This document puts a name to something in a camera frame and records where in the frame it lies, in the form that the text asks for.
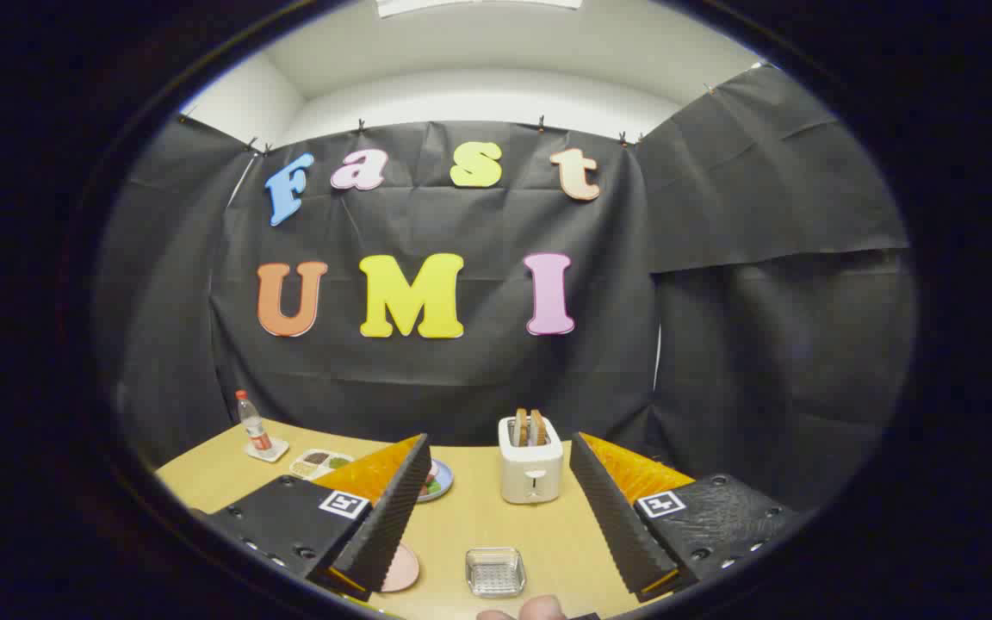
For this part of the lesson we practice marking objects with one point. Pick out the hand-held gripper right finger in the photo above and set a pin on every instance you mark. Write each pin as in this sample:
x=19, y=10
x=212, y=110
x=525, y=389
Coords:
x=612, y=517

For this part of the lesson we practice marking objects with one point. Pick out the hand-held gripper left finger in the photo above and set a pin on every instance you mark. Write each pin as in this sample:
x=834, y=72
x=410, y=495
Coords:
x=393, y=508

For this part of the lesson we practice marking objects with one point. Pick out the blue plate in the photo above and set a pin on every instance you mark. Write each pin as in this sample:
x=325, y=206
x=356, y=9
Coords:
x=442, y=482

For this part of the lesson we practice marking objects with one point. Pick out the pink plate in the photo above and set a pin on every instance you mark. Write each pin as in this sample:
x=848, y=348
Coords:
x=404, y=568

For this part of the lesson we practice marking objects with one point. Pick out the white divided condiment tray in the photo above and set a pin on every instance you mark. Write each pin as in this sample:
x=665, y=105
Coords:
x=317, y=463

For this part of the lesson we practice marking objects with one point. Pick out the white toaster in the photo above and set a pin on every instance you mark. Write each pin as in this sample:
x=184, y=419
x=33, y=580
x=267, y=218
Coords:
x=530, y=474

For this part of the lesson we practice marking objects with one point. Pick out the white square coaster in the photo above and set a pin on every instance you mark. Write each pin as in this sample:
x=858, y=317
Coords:
x=277, y=449

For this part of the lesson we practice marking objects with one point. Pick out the clear bottle with red cap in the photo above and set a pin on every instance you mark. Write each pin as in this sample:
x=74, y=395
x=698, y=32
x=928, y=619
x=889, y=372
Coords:
x=253, y=426

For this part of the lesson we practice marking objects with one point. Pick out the ceiling light panel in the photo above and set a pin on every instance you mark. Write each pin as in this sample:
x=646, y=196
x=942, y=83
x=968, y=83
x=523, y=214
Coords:
x=479, y=5

